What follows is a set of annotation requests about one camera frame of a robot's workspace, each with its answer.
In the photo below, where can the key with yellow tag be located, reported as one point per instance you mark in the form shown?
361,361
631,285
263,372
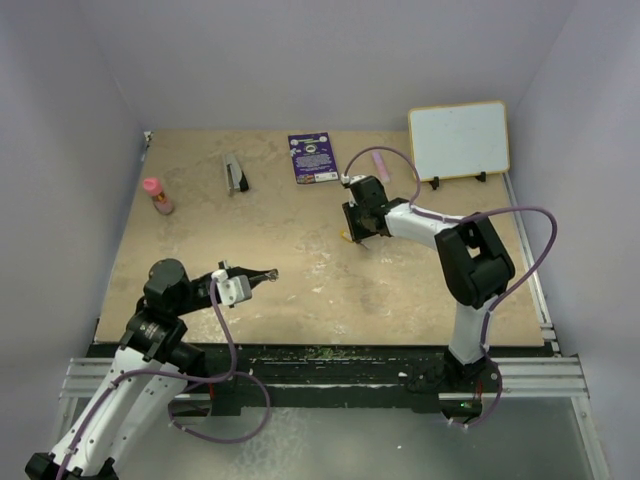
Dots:
348,237

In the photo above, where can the purple printed card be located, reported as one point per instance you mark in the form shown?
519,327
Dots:
313,158

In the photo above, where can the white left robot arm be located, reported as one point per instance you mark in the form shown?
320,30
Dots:
151,366

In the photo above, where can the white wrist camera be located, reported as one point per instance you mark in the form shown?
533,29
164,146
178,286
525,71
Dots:
230,285
347,181

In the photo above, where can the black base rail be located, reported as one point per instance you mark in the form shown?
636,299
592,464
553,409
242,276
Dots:
350,376

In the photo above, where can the small whiteboard on stand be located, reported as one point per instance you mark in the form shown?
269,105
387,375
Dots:
459,140

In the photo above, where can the grey black stapler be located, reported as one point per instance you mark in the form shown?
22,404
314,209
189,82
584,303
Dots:
235,177

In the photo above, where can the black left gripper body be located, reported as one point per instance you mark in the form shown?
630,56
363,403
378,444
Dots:
198,296

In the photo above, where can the pink capped small bottle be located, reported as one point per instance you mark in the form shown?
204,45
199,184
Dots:
154,189

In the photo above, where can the pink eraser stick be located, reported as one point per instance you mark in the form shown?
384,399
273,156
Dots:
380,166

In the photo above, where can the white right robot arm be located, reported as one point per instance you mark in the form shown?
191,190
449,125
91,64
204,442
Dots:
476,266

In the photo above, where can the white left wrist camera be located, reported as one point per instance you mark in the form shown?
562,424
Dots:
230,285

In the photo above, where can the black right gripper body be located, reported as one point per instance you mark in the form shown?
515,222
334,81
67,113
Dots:
357,221

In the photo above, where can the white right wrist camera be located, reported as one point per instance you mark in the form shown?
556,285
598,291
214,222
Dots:
347,181

